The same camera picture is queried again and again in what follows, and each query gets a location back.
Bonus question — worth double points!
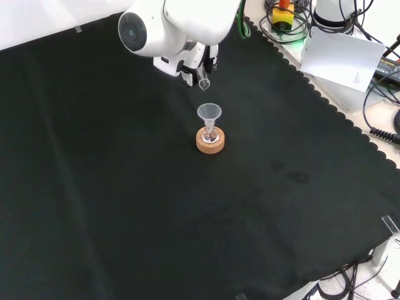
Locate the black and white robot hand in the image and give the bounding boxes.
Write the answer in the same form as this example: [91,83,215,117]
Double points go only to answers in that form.
[152,41,220,88]

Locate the clear glass round-bottom flask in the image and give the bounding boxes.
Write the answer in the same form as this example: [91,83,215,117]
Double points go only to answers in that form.
[202,122,219,146]

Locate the white cylinder base, black band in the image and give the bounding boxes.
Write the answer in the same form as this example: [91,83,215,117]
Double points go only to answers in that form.
[313,0,360,29]

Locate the clear plastic funnel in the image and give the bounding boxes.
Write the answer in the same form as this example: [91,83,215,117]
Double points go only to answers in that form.
[196,103,223,132]

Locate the yellow stop button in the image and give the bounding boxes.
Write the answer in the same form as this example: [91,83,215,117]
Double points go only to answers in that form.
[271,0,296,32]

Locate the black bench cloth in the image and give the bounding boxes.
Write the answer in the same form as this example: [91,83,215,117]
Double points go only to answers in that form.
[0,12,400,300]

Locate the black power adapter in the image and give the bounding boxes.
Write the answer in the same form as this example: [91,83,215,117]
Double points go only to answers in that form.
[374,57,400,79]

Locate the black tripod leg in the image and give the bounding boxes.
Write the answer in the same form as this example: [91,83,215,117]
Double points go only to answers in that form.
[382,33,400,58]

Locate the grey metal stand leg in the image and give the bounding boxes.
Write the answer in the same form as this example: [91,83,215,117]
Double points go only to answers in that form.
[371,233,400,267]

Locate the green cable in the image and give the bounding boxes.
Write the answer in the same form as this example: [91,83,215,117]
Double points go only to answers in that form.
[235,0,251,40]

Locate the round cork ring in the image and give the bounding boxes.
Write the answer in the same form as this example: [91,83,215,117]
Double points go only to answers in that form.
[196,126,226,154]

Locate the black looped cables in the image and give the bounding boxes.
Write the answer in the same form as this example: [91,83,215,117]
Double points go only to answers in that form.
[259,0,314,44]

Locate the black coiled cable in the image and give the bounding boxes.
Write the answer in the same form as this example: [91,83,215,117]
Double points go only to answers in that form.
[369,126,400,144]

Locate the clear plastic bracket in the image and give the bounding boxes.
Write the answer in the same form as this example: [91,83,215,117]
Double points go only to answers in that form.
[381,215,400,234]

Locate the black cable bundle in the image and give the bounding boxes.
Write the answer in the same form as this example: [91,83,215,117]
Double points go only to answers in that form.
[302,261,363,300]

